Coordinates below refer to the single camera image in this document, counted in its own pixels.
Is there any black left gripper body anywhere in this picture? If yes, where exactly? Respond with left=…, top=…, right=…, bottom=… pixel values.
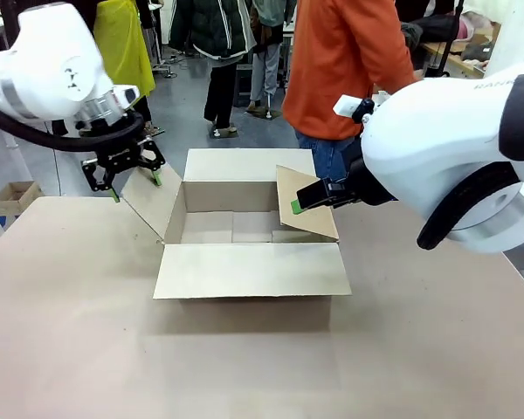
left=76, top=112, right=146, bottom=175

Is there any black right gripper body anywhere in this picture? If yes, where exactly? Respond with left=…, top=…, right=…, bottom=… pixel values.
left=330, top=138, right=395, bottom=207

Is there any large brown cardboard box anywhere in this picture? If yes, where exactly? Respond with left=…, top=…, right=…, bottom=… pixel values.
left=121, top=148, right=354, bottom=326

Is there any small cardboard tray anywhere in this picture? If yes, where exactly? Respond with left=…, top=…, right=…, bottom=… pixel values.
left=0, top=180, right=45, bottom=216

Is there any person in yellow apron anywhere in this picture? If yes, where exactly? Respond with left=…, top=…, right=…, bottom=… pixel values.
left=91, top=0, right=167, bottom=137

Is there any black stool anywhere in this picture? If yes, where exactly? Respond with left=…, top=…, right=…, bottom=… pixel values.
left=232, top=63, right=255, bottom=108

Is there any person in orange sweater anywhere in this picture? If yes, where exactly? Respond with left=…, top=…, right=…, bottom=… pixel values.
left=281, top=0, right=422, bottom=183

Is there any person in grey trousers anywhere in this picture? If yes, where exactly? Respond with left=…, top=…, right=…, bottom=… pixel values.
left=246, top=0, right=298, bottom=118

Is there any person in dark striped jacket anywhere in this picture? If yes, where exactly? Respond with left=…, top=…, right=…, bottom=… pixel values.
left=169, top=0, right=259, bottom=137

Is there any black vertical stand pole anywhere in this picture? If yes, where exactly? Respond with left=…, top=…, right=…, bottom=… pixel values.
left=445, top=0, right=465, bottom=80

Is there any cluttered background table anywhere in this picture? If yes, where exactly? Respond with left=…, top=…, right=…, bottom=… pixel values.
left=418, top=0, right=504, bottom=80

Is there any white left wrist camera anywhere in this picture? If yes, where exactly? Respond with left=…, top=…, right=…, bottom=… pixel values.
left=110, top=84, right=141, bottom=111

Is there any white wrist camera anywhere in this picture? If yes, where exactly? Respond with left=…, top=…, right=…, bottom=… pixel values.
left=334, top=94, right=376, bottom=126
left=110, top=84, right=141, bottom=111

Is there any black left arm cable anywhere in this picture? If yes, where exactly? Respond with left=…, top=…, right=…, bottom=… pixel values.
left=0, top=100, right=143, bottom=154

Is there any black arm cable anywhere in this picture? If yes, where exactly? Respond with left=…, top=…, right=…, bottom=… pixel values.
left=416, top=161, right=521, bottom=251
left=0, top=100, right=143, bottom=154

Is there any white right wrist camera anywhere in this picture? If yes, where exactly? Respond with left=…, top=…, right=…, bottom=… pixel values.
left=334, top=94, right=376, bottom=126

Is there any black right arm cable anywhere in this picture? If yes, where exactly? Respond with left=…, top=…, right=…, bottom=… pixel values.
left=416, top=161, right=521, bottom=251

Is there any metal cart frame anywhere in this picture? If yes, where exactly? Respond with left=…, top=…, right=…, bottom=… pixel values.
left=151, top=41, right=181, bottom=80

